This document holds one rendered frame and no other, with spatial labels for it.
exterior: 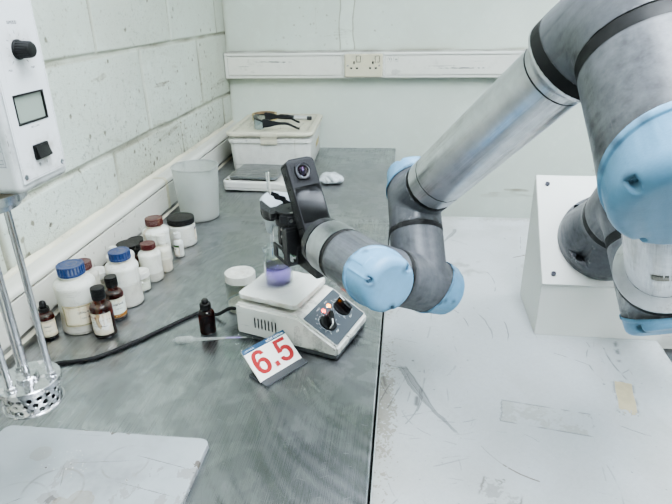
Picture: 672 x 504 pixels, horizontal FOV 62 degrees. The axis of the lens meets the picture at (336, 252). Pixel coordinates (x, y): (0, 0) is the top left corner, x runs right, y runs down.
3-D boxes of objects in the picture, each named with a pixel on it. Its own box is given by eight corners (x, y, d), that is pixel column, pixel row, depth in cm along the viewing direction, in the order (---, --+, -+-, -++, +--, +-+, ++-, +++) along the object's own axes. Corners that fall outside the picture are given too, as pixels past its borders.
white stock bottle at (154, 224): (154, 255, 136) (147, 212, 132) (177, 256, 135) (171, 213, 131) (142, 265, 131) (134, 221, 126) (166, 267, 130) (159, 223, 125)
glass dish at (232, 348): (246, 340, 101) (245, 330, 100) (261, 354, 97) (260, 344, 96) (218, 351, 98) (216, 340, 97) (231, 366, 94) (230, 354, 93)
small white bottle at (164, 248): (171, 272, 127) (166, 237, 123) (156, 273, 127) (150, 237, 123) (175, 266, 130) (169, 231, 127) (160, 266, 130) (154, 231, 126)
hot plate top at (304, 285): (327, 281, 104) (327, 277, 104) (296, 311, 94) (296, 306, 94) (272, 270, 109) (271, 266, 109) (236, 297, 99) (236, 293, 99)
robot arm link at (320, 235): (317, 234, 72) (370, 222, 76) (301, 224, 76) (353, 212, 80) (319, 286, 75) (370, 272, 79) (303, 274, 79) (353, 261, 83)
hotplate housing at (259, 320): (367, 325, 105) (367, 287, 102) (337, 363, 94) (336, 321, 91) (265, 302, 114) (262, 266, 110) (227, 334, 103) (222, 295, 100)
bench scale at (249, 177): (300, 195, 178) (299, 180, 176) (222, 191, 182) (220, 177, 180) (313, 178, 195) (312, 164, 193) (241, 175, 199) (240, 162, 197)
